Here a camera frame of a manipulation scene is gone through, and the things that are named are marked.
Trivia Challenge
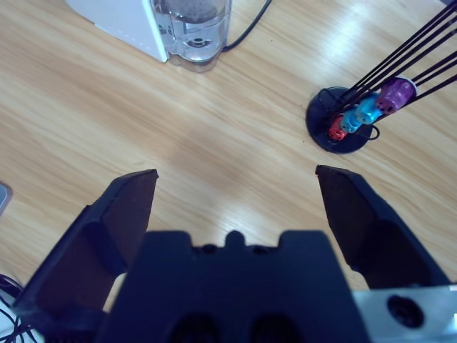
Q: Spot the black capsule holder with rods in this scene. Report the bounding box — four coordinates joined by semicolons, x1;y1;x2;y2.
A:
306;0;457;155

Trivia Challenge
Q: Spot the black machine power cable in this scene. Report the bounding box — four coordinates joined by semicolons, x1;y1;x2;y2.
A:
223;0;272;53

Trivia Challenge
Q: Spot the light blue coffee capsule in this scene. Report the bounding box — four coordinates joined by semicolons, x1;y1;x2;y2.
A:
356;94;383;124
338;106;365;134

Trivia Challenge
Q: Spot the purple coffee capsule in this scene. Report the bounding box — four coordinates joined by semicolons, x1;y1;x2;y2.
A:
376;76;418;115

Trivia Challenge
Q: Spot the white capsule coffee machine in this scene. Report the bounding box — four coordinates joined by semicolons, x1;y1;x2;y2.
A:
66;0;169;64

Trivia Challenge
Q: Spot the clear water tank dark lid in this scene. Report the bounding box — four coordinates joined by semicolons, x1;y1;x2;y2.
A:
153;0;233;73

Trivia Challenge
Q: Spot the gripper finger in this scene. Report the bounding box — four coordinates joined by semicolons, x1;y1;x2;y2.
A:
14;169;158;315
316;166;451;290

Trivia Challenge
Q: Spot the red coffee capsule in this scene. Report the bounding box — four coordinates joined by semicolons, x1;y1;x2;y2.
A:
328;117;347;142

